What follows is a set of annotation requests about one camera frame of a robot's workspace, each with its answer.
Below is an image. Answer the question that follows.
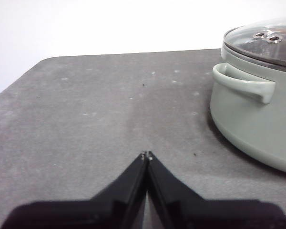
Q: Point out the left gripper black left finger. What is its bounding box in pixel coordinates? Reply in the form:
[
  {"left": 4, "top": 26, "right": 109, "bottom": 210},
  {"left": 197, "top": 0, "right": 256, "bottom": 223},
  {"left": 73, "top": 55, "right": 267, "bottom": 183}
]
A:
[{"left": 0, "top": 150, "right": 149, "bottom": 229}]

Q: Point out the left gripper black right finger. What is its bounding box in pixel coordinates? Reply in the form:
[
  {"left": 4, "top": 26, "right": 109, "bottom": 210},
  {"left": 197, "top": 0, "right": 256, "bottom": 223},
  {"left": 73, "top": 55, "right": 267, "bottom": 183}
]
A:
[{"left": 147, "top": 150, "right": 286, "bottom": 229}]

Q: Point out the glass lid with green knob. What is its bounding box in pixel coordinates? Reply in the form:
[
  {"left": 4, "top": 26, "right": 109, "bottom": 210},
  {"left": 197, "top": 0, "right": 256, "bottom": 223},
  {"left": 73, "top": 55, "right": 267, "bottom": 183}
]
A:
[{"left": 223, "top": 18, "right": 286, "bottom": 70}]

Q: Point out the pale green electric steamer pot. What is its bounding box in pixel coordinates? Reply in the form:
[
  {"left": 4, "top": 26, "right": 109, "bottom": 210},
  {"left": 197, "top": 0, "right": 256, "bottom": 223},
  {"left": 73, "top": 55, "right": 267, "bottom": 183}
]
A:
[{"left": 209, "top": 46, "right": 286, "bottom": 177}]

